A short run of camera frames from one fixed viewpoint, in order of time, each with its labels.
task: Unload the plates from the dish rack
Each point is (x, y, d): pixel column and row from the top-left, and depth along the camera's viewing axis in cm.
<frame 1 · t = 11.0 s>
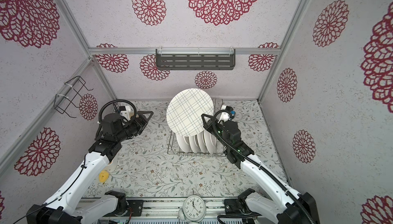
left hand: (151, 119, 75), fingers open
right hand: (201, 113, 70), fingers closed
cream plate blue grid lines: (184, 109, 78), point 30 cm above the table
white plate green red rim: (183, 143, 86), point 12 cm above the table
white plate green rim last: (210, 140, 85), point 13 cm above the table

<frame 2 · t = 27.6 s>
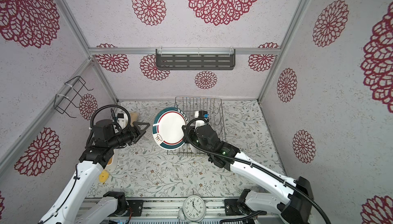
left hand: (147, 130, 73), fingers open
right hand: (181, 124, 68), fingers closed
white plate green red rim: (171, 125, 73), point 29 cm above the table
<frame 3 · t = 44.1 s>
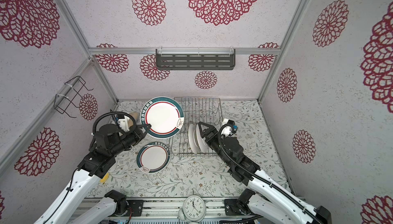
left hand: (151, 127, 70), fingers closed
right hand: (200, 124, 66), fingers open
white plate green red rim: (153, 157, 94), on the table
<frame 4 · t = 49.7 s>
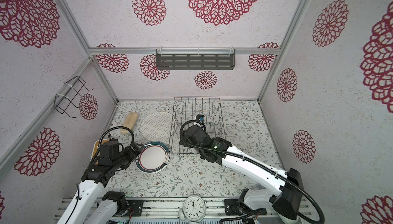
left hand: (140, 153, 80), fingers open
right hand: (185, 133, 73), fingers open
white plate green rim last: (154, 157, 92), on the table
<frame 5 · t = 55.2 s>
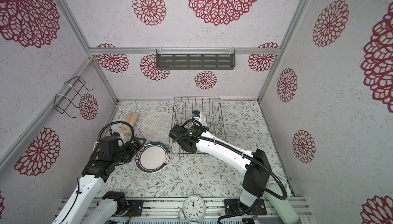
left hand: (142, 147, 79), fingers open
right hand: (202, 128, 77), fingers closed
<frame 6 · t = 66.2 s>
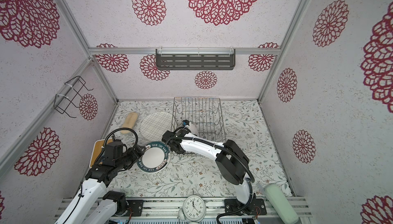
left hand: (142, 154, 81), fingers open
right hand: (192, 137, 87), fingers closed
